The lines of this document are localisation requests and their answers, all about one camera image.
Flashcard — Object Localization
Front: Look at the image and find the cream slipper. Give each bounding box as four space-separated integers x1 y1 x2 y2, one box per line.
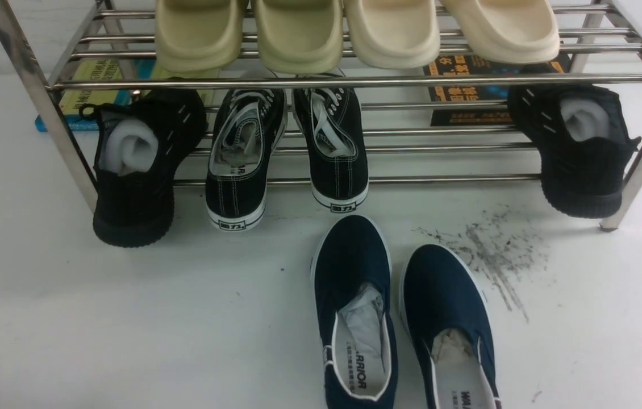
441 1 561 65
343 1 440 69

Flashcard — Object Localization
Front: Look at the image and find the cream slipper left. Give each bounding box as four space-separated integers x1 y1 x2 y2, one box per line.
343 1 440 69

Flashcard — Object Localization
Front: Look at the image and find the cream slipper right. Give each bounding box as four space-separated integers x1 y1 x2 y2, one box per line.
441 1 561 65

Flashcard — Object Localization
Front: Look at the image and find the olive green slipper left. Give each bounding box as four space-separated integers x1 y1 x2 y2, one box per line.
155 1 248 73

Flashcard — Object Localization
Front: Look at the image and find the yellow green book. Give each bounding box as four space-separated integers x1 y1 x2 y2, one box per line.
60 59 220 132

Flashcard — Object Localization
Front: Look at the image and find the stainless steel shoe rack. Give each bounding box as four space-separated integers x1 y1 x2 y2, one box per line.
0 1 642 231

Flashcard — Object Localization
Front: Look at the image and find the black canvas sneaker left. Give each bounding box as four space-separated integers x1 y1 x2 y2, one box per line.
205 89 287 231

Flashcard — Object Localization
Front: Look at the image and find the black orange book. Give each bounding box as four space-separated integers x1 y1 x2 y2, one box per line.
423 54 571 127

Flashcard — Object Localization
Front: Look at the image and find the navy slip-on shoe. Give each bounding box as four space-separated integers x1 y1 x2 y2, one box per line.
398 244 502 408
310 215 399 408

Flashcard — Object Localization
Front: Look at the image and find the black canvas sneaker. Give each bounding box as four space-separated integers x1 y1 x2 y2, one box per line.
205 89 287 231
291 88 369 213

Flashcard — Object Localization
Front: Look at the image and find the olive green slipper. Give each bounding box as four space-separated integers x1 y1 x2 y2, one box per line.
155 1 248 73
251 1 344 75

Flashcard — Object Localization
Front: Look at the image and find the black knit sneaker right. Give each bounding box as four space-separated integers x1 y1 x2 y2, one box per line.
506 85 640 219

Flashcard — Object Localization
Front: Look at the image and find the black knit sneaker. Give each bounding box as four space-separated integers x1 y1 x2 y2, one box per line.
80 89 207 248
506 85 640 219

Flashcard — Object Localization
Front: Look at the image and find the black canvas sneaker right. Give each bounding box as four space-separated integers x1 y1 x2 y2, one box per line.
291 88 369 213

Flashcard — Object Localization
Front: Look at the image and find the olive green slipper right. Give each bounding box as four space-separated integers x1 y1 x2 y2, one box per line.
251 1 344 75

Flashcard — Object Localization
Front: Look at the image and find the black knit sneaker left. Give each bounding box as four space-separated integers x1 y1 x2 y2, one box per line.
80 89 207 248

